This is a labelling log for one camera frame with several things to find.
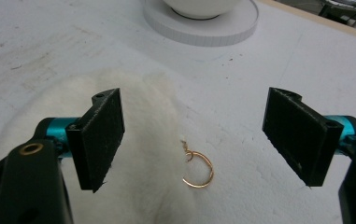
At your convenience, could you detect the white fluffy cloth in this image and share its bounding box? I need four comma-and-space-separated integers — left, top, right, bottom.
0, 68, 198, 224

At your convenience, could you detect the white round coaster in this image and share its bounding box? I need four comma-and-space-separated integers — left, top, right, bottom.
143, 0, 260, 48

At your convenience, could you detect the gold hoop earring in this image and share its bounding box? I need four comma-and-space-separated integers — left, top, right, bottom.
180, 140, 215, 189

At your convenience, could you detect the metal stand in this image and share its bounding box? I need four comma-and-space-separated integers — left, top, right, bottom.
318, 0, 356, 31

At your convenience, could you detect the white bowl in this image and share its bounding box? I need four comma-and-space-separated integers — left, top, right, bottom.
162, 0, 241, 21

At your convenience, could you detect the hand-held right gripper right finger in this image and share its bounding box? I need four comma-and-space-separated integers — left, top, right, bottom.
262, 87, 356, 188

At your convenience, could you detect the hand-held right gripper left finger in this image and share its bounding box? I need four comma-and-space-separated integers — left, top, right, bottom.
34, 88, 126, 194

